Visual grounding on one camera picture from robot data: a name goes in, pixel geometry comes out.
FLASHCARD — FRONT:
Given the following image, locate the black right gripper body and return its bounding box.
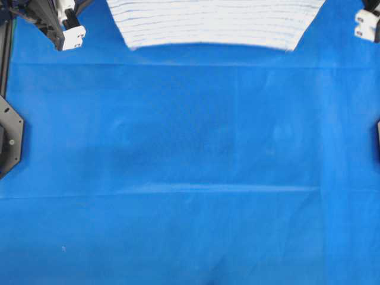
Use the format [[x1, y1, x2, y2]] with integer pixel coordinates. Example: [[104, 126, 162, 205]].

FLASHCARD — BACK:
[[354, 0, 379, 43]]

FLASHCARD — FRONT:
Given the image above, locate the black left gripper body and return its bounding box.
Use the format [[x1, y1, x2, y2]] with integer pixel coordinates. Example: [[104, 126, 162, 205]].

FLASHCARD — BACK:
[[11, 0, 93, 51]]

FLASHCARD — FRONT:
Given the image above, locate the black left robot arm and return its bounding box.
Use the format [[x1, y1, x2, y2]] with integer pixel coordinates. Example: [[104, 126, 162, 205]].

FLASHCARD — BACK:
[[1, 0, 92, 178]]

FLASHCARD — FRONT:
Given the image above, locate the black table frame rail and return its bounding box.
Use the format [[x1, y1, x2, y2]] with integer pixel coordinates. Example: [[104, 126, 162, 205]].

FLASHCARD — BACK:
[[1, 19, 14, 98]]

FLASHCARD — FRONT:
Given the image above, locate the blue white striped towel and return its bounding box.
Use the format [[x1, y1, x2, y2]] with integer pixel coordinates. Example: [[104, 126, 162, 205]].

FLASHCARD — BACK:
[[107, 0, 324, 51]]

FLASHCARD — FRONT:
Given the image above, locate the blue table cloth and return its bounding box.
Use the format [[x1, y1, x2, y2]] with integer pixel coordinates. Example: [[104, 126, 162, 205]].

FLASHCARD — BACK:
[[1, 1, 379, 284]]

